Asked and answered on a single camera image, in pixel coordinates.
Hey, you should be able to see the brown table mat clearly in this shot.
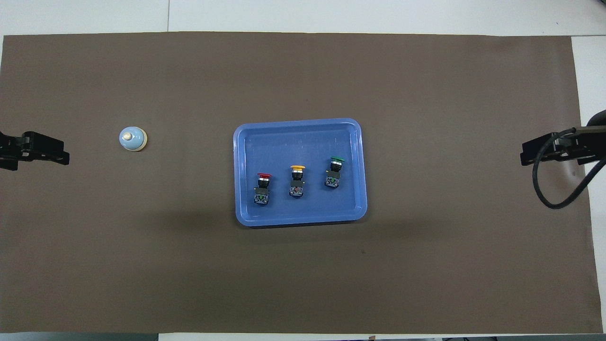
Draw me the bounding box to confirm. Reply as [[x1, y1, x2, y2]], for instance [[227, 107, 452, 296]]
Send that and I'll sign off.
[[0, 32, 603, 334]]

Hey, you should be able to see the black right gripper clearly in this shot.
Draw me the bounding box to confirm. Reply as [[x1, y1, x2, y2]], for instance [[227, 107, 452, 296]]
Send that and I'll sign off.
[[521, 110, 606, 166]]

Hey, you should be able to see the blue plastic tray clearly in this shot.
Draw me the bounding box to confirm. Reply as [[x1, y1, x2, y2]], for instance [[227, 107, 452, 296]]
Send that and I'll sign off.
[[233, 118, 368, 227]]

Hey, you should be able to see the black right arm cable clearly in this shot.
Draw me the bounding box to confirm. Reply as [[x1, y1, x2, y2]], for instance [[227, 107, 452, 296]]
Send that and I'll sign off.
[[532, 128, 606, 209]]

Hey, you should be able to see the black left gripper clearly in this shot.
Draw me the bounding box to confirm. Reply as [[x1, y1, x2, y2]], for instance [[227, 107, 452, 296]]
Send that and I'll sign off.
[[0, 132, 70, 171]]

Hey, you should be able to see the green push button switch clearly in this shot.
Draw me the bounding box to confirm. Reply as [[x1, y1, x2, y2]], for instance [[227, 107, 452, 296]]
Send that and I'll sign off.
[[324, 156, 346, 190]]

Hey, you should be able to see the yellow push button switch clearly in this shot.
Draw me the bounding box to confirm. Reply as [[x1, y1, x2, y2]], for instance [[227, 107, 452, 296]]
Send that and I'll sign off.
[[288, 165, 306, 198]]

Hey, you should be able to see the red push button switch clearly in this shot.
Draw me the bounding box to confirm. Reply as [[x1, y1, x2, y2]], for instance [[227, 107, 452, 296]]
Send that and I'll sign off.
[[254, 173, 272, 206]]

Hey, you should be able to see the light blue desk bell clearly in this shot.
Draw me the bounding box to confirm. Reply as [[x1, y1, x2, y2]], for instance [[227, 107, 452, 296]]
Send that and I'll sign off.
[[119, 126, 148, 152]]

